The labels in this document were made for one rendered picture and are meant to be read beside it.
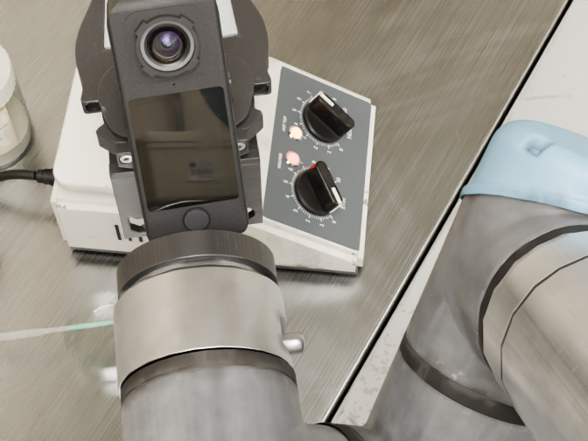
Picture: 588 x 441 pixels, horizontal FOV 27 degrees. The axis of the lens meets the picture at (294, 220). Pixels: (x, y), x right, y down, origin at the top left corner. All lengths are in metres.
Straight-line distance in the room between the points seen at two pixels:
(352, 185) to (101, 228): 0.17
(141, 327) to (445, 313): 0.12
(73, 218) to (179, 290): 0.29
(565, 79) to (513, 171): 0.45
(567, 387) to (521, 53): 0.56
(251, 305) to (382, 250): 0.33
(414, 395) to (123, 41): 0.19
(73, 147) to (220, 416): 0.33
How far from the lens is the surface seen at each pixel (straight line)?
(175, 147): 0.52
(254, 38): 0.59
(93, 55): 0.59
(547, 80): 0.92
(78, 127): 0.79
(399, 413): 0.52
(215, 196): 0.53
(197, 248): 0.52
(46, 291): 0.83
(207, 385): 0.49
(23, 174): 0.84
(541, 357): 0.41
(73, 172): 0.77
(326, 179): 0.78
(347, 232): 0.80
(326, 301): 0.81
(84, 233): 0.81
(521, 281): 0.45
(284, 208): 0.78
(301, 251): 0.79
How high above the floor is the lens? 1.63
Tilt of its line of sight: 61 degrees down
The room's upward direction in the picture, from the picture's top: straight up
